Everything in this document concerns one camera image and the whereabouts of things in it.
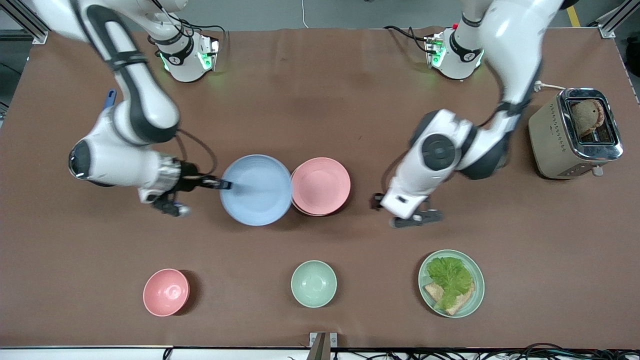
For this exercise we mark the brown toast slice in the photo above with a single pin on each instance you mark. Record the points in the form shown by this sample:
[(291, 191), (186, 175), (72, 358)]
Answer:
[(586, 117)]

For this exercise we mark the small pink bowl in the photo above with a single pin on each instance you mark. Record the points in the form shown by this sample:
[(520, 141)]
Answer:
[(166, 292)]

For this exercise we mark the green lettuce leaf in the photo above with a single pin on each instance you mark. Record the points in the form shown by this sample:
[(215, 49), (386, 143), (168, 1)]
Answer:
[(450, 275)]

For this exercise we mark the beige chrome toaster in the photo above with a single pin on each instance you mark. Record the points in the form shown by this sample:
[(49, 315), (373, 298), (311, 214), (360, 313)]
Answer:
[(552, 145)]

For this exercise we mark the arm base connector panel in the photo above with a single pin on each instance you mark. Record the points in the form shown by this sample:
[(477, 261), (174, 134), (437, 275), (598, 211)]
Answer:
[(435, 50), (210, 55)]

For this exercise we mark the light blue plate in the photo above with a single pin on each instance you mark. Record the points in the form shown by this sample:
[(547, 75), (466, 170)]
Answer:
[(257, 192)]

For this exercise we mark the grey metal camera bracket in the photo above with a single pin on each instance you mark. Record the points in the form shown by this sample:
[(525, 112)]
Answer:
[(322, 346)]

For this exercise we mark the beige plate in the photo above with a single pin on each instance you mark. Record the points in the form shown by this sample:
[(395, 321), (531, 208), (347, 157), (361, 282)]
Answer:
[(306, 213)]

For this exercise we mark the small green bowl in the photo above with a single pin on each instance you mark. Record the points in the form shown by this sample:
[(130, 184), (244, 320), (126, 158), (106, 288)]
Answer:
[(314, 283)]

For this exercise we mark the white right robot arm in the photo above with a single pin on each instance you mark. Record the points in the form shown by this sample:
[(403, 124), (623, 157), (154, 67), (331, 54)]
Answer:
[(140, 105)]

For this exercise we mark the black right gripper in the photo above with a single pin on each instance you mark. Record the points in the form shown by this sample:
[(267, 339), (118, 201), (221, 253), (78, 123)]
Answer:
[(190, 176)]

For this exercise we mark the green plate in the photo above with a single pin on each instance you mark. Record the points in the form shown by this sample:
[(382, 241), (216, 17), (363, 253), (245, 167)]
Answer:
[(477, 295)]

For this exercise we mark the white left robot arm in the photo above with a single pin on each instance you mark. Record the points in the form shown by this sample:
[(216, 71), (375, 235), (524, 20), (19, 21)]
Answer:
[(510, 40)]

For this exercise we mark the brown bread slice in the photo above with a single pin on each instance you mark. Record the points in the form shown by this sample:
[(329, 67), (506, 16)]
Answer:
[(462, 302)]

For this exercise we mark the pink plate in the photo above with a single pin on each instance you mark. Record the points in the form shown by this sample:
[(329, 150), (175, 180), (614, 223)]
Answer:
[(322, 185)]

